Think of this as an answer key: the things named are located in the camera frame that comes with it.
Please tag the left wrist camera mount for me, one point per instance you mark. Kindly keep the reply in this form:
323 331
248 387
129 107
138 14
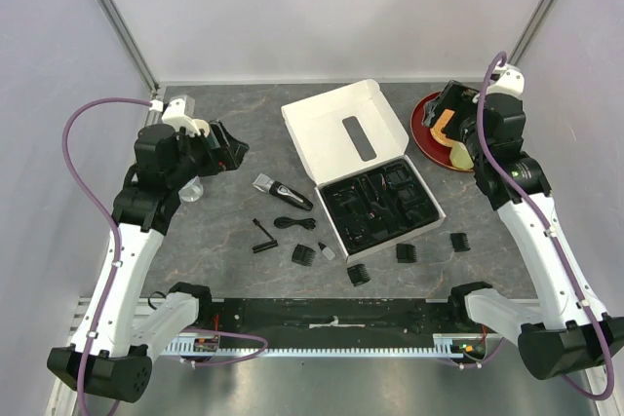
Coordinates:
178 113

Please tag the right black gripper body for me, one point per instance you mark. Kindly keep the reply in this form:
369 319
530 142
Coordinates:
460 98

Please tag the small clear oil bottle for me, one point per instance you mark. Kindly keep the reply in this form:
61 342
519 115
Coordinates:
326 251

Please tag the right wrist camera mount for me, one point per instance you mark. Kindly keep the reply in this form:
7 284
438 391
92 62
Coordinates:
506 79

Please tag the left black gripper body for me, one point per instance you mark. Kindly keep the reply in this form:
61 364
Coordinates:
211 161

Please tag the woven bamboo mat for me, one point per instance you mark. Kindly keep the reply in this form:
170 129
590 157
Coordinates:
437 131

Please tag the black comb guard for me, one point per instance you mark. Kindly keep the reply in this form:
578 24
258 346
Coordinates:
358 274
406 253
459 242
303 255

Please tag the white slotted cable duct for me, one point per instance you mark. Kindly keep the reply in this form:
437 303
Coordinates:
188 346

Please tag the black plastic tray insert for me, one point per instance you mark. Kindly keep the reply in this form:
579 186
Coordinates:
378 206

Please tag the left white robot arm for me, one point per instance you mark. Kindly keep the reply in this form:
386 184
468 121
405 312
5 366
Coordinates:
109 355

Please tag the silver black hair clipper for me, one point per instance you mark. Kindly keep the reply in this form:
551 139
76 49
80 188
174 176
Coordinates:
277 189

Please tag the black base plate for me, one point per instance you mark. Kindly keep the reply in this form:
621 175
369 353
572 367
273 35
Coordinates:
336 324

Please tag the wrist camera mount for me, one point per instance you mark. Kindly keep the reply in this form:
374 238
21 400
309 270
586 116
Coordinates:
506 79
178 113

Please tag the light green cup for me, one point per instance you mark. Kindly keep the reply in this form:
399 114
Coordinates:
459 157

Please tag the red round tray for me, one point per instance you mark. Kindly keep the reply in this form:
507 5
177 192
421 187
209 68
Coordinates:
426 143

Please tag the white cardboard box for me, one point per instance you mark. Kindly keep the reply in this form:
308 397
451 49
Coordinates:
343 132

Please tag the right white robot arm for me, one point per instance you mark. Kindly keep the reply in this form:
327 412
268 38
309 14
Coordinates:
572 331

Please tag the black comb guard front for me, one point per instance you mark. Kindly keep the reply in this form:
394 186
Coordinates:
358 274

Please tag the clear plastic measuring cup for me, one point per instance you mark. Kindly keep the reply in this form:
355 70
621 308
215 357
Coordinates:
192 191

